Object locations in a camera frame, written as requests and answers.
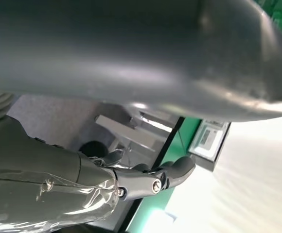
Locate green top white table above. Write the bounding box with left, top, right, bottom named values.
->
left=95, top=112, right=203, bottom=233

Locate grey box with label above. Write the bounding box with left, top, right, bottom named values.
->
left=187, top=119, right=231, bottom=172

